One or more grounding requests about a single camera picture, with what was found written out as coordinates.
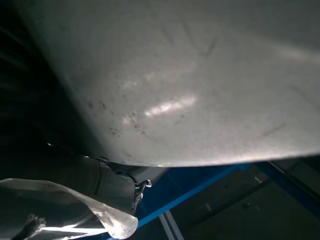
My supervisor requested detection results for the blue metal shelf rack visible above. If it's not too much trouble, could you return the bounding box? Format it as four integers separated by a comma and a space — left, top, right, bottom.
82, 160, 320, 240

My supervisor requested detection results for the clear plastic film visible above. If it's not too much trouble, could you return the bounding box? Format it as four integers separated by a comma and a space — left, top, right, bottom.
0, 178, 139, 240

